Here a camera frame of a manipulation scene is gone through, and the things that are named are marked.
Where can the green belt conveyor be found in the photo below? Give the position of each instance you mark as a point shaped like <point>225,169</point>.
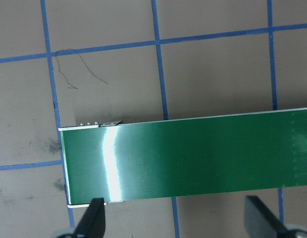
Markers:
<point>180,158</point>

